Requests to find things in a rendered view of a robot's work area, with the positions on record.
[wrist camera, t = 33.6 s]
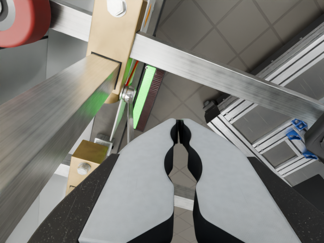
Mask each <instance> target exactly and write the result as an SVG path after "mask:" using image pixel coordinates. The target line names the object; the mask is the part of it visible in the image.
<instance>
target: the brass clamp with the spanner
mask: <svg viewBox="0 0 324 243"><path fill-rule="evenodd" d="M125 1H126V3H127V11H126V13H125V15H124V16H122V17H114V16H113V15H111V14H110V12H109V11H108V7H107V0H94V7H93V14H92V20H91V27H90V33H89V39H88V46H87V52H86V57H87V56H89V55H90V54H92V53H94V54H97V55H99V56H102V57H105V58H108V59H110V60H113V61H116V62H119V63H120V68H119V72H118V76H117V80H116V84H115V88H114V89H113V91H112V92H111V94H110V95H109V96H108V98H107V99H106V101H105V102H104V103H107V104H111V103H115V102H118V101H119V98H120V94H121V90H122V87H123V85H124V84H126V81H127V77H128V74H129V70H130V66H131V63H132V58H130V55H131V51H132V48H133V44H134V41H135V36H136V33H137V32H139V31H140V30H141V26H142V22H143V19H144V15H145V12H146V8H147V4H148V2H147V1H146V0H125Z"/></svg>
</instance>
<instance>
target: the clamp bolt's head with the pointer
mask: <svg viewBox="0 0 324 243"><path fill-rule="evenodd" d="M138 62H139V61H138V60H137V61H136V63H135V66H134V68H133V70H132V72H131V74H130V77H129V79H128V81H127V83H126V84H124V85H123V87H122V90H121V94H120V98H119V100H121V99H122V100H124V96H125V93H126V90H127V88H128V85H129V83H130V81H131V79H132V76H133V74H134V72H135V69H136V67H137V65H138ZM135 94H136V90H135V92H134V95H133V100H134V97H135Z"/></svg>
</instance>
